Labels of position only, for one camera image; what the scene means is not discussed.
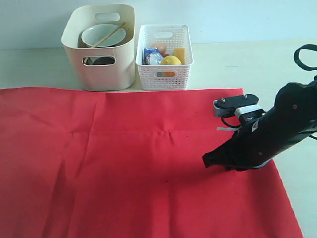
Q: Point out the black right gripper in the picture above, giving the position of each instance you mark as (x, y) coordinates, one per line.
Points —
(253, 147)

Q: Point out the yellow lemon with sticker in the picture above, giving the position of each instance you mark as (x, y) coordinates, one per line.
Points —
(170, 60)

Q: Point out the yellow cheese wedge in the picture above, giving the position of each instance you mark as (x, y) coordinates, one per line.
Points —
(180, 53)

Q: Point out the brown egg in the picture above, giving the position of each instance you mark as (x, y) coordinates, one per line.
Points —
(160, 46)

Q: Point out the blue white milk carton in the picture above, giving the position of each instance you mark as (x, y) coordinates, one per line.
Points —
(152, 56)

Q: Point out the red scalloped cloth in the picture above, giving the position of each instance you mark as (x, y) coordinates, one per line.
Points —
(76, 164)

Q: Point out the stainless steel cup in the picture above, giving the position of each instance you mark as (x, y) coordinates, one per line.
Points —
(105, 60)

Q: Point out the pale green bowl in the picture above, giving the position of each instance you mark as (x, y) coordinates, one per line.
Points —
(99, 34)

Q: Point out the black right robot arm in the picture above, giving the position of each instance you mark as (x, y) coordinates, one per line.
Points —
(294, 99)

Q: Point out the white perforated plastic basket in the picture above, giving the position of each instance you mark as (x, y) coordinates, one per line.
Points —
(164, 77)

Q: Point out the cream plastic bin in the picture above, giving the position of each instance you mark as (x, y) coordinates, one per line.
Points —
(118, 76)

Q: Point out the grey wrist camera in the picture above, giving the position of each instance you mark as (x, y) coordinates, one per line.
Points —
(244, 107)

